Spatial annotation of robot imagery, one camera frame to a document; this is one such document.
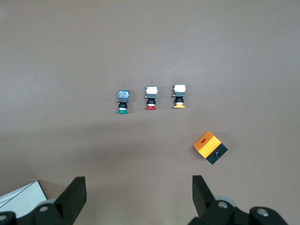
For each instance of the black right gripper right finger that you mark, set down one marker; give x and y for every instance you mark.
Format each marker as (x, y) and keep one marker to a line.
(204, 201)

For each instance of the red push button switch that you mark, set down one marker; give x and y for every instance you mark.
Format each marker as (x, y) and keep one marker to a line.
(151, 94)

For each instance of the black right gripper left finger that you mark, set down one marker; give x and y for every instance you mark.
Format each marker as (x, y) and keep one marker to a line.
(70, 199)

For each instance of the white drawer cabinet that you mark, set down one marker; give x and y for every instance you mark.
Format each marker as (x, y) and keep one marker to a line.
(21, 199)

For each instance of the yellow push button switch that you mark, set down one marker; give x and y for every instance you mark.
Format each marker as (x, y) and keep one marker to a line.
(179, 93)

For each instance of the yellow and black button box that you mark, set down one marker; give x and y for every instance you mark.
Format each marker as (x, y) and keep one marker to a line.
(207, 145)

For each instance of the green push button switch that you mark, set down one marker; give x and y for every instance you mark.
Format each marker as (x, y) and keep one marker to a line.
(123, 97)

